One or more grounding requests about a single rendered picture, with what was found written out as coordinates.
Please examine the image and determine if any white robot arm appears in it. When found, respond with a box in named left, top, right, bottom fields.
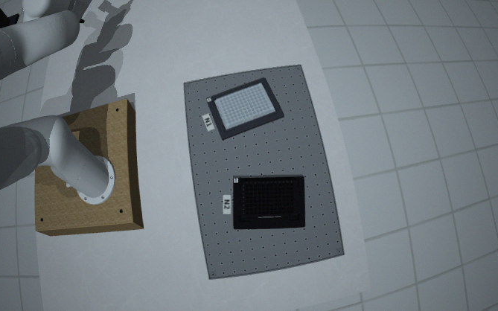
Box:
left=0, top=0, right=115, bottom=205

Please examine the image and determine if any black rectangular frame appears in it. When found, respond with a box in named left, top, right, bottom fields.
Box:
left=206, top=78, right=284, bottom=140

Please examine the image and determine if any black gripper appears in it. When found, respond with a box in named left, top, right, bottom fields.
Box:
left=72, top=0, right=92, bottom=23

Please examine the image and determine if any white n2 label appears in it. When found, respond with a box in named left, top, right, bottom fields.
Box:
left=223, top=195, right=231, bottom=214

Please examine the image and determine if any white label reading n1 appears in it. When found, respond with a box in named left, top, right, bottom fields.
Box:
left=202, top=114, right=214, bottom=131

